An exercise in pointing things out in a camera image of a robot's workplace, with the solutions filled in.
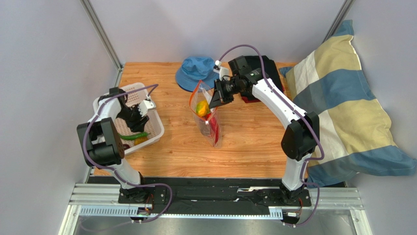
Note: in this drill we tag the white plastic basket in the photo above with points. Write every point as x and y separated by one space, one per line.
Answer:
154 127

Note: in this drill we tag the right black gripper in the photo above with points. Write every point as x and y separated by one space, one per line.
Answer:
218 93

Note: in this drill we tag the left aluminium corner post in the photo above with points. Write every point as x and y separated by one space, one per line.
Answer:
94 18

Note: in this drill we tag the aluminium frame rail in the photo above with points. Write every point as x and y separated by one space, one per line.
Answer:
101 199

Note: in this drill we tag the yellow brown passion fruit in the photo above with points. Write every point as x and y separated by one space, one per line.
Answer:
140 140

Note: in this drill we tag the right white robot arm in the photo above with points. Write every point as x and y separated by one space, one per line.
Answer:
301 134

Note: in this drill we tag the blue bucket hat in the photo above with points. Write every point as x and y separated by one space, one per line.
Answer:
195 69

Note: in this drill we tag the black folded cloth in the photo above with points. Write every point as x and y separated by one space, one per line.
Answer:
271 71

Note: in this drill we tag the right aluminium corner post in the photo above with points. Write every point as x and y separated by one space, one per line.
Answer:
340 16

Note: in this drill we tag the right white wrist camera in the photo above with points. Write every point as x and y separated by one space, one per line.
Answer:
223 72

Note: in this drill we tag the clear orange-zip bag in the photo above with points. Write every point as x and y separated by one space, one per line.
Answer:
207 119

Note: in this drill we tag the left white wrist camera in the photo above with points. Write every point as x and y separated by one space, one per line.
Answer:
145 106

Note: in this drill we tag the blue yellow checked pillow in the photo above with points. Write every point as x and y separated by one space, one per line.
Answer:
355 133

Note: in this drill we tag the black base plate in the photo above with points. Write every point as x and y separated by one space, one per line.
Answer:
221 196

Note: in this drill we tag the red chili pepper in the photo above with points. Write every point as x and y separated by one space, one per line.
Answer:
214 129

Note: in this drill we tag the yellow green mango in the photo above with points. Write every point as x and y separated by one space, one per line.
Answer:
202 108

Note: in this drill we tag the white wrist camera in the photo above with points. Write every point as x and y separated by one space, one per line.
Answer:
223 72
145 106

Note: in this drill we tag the green chili pepper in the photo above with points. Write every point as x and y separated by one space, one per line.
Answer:
133 137

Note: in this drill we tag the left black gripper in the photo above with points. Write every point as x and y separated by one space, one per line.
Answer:
137 126

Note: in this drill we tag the aluminium corner post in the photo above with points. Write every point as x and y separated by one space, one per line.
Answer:
94 18
340 16

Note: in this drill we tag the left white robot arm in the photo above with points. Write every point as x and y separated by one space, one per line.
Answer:
102 137

